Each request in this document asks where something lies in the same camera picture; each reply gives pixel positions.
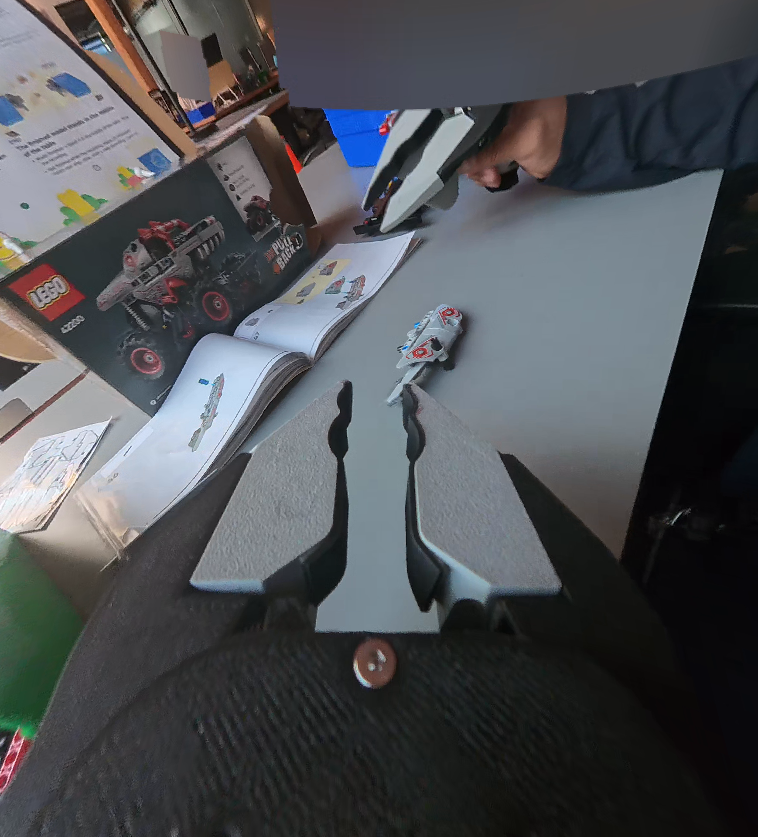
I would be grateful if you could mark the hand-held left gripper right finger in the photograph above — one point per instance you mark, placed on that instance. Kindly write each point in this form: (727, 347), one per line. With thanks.
(477, 516)

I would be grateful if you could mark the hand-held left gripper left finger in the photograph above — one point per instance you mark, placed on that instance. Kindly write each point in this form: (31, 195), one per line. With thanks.
(274, 510)

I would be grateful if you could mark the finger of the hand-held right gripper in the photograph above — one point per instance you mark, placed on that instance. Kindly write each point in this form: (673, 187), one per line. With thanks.
(402, 144)
(418, 183)

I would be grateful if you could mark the black lego chassis assembly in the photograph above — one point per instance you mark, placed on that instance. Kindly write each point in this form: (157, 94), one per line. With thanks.
(366, 227)

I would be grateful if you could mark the grey lego side panel assembly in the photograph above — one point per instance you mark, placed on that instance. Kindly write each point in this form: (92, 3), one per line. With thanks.
(431, 333)

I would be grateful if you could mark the person's right forearm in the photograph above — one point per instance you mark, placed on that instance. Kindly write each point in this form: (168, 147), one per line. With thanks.
(667, 124)

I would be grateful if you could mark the open lego instruction booklet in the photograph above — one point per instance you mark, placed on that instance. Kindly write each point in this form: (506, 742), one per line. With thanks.
(222, 392)

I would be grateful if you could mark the lego sticker sheet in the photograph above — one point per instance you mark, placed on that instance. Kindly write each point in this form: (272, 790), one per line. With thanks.
(45, 471)

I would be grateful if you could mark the black lego set box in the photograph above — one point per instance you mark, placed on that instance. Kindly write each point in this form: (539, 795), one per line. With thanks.
(124, 294)

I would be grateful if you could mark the person's right hand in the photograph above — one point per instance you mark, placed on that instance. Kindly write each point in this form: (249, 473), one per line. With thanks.
(529, 137)

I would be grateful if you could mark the blue plastic bin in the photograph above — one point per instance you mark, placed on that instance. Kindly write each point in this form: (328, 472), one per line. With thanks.
(353, 140)

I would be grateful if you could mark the orange traffic cone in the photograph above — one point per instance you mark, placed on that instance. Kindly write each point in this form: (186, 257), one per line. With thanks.
(292, 158)

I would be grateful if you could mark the brown cardboard box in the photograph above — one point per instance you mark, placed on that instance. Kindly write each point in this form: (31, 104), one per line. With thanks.
(281, 176)

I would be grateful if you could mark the white printed instruction board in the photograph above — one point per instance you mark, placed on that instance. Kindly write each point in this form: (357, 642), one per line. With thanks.
(39, 131)

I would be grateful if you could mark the wooden shelf frame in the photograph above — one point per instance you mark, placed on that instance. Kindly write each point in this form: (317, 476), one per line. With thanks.
(138, 65)

